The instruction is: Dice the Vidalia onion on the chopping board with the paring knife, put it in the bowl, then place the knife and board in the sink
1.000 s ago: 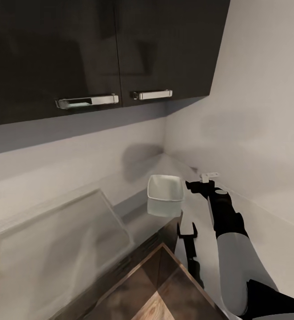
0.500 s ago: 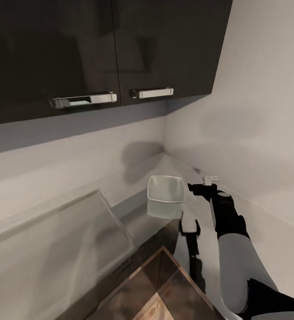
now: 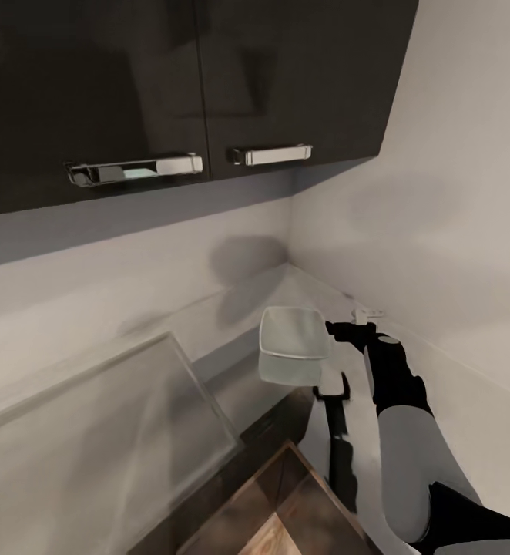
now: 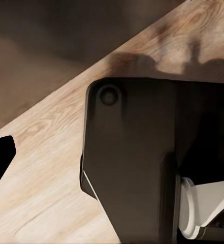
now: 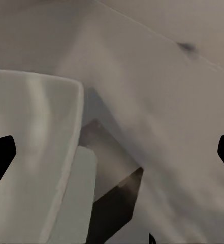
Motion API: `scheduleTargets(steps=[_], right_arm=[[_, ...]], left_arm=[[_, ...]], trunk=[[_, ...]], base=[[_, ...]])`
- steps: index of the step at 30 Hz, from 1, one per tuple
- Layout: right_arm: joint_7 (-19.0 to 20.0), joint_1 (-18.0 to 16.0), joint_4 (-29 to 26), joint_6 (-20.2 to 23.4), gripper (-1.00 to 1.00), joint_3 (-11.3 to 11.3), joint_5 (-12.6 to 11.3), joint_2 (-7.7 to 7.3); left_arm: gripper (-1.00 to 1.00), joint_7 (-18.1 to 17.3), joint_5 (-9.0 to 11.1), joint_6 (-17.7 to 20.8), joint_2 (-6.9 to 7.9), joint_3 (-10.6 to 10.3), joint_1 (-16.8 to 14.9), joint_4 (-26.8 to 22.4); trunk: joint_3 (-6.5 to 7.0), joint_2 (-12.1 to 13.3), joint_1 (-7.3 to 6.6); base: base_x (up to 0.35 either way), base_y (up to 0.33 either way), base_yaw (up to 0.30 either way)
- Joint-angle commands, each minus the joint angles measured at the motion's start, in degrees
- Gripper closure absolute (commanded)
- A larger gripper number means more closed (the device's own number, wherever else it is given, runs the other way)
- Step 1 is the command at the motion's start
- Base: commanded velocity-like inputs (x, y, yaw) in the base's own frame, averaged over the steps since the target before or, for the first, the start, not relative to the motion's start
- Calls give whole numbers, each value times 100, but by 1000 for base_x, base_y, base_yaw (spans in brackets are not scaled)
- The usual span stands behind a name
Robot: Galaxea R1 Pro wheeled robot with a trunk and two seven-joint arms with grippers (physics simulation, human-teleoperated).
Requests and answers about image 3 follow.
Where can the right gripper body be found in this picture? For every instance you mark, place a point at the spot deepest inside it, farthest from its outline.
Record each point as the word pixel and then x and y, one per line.
pixel 346 332

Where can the bowl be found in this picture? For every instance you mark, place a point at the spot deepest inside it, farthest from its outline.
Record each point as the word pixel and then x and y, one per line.
pixel 294 333

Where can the drop in sink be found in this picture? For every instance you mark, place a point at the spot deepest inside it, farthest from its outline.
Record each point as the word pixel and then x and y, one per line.
pixel 92 464

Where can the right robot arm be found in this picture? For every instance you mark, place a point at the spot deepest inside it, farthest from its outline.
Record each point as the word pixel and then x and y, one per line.
pixel 427 500

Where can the cabinet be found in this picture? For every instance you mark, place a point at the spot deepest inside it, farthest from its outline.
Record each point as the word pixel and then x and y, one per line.
pixel 101 98

